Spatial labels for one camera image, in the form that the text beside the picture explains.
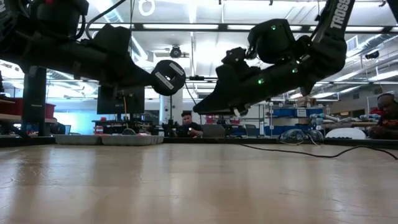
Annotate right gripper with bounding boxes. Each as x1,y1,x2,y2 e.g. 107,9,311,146
192,62,299,118

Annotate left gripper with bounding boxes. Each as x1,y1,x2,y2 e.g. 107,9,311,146
93,24,157,98

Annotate black spool with white labels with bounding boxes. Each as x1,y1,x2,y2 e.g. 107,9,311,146
150,59,187,96

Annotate thin black cord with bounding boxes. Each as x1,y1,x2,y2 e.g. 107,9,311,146
183,81,398,161

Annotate black monitor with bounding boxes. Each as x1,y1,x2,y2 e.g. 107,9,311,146
96,85,146,115

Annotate grey laptop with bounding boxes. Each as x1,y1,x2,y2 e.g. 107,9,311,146
201,124,226,139

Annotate white round column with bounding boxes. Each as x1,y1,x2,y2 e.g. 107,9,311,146
159,90,184,125

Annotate person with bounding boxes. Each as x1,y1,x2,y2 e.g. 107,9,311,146
50,122,67,135
368,92,398,140
173,110,205,139

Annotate shelf with blue bins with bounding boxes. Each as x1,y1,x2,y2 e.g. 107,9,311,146
263,106,325,136

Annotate clear safety glasses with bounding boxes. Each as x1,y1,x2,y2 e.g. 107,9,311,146
278,128,325,146

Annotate wooden work table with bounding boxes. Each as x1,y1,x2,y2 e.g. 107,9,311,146
323,121,377,129

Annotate red storage bin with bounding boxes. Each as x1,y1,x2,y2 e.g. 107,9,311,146
0,97,57,124

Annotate grey headphones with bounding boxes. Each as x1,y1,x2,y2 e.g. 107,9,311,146
377,92,398,104

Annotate black overhead camera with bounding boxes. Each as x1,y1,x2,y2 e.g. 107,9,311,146
169,45,183,59

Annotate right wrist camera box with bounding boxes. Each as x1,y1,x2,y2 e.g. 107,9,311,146
221,46,249,68

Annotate white ring light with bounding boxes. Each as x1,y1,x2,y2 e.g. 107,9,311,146
137,0,156,17

